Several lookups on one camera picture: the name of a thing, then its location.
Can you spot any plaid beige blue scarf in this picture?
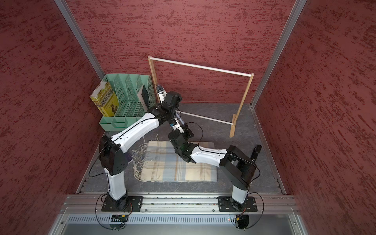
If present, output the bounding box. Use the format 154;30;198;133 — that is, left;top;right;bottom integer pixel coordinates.
132;135;217;182

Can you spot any wooden clothes rack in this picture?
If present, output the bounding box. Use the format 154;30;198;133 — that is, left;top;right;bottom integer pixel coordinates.
148;55;254;138

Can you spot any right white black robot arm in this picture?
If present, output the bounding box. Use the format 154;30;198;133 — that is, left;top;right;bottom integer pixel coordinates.
168;130;262;205

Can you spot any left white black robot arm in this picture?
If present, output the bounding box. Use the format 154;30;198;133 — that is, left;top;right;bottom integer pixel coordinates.
99;92;182;202

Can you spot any dark thin book in organizer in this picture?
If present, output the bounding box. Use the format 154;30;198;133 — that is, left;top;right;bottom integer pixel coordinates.
137;85;150;112

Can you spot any green plastic file organizer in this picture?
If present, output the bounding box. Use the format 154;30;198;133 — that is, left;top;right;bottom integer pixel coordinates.
99;73;157;131

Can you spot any yellow book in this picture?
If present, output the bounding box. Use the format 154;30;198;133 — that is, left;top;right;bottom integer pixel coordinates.
90;81;119;117

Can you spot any black handheld device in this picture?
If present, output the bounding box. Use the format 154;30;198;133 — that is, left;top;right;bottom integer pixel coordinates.
251;145;262;162

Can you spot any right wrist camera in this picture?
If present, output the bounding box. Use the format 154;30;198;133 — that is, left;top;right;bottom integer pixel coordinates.
169;119;184;133

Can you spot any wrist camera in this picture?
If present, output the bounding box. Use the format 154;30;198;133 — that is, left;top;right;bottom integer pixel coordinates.
156;85;166;103
169;119;184;133

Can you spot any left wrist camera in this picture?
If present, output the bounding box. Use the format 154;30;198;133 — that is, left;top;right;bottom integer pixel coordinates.
156;85;166;103

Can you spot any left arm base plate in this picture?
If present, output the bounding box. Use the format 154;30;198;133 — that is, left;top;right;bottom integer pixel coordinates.
101;195;144;212

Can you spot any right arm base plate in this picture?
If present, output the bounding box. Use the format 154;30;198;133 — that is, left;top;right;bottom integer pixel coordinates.
217;196;258;212

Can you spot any aluminium rail frame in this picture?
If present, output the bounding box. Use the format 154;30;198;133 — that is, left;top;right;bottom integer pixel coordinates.
50;193;307;235

